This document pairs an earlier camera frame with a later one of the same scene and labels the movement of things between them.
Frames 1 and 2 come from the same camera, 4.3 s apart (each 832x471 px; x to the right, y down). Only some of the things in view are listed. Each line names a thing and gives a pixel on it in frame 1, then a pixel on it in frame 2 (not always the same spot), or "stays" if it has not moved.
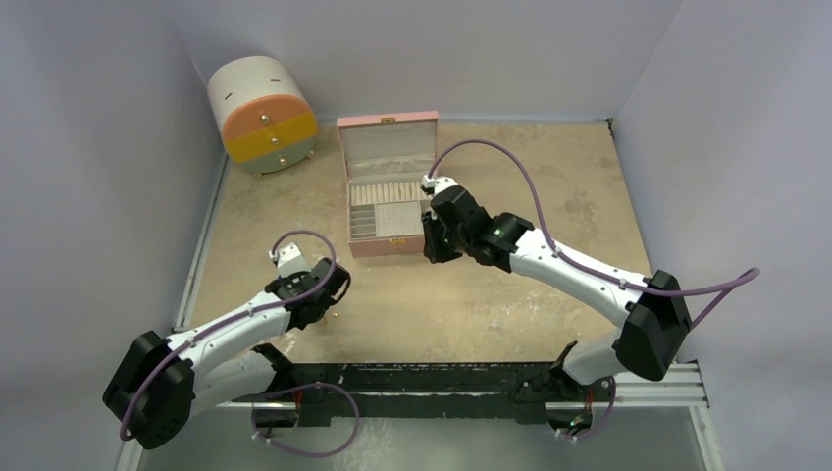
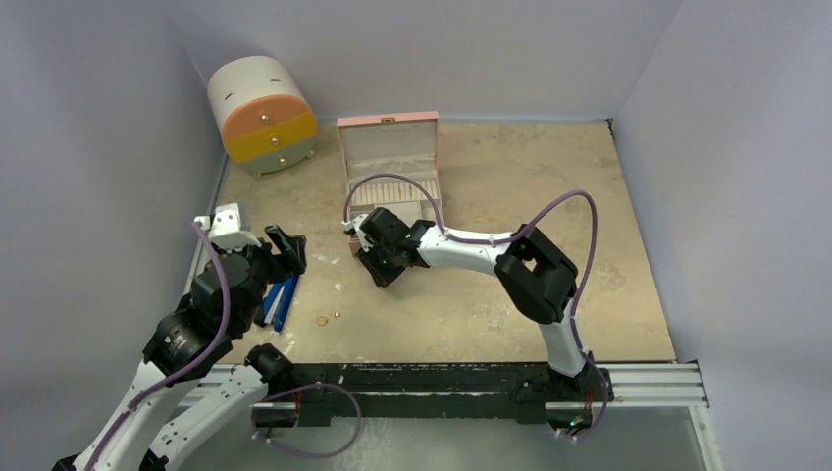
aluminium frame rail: [675, 386] stays
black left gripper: [296, 278] → [289, 246]
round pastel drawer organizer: [267, 123] stays
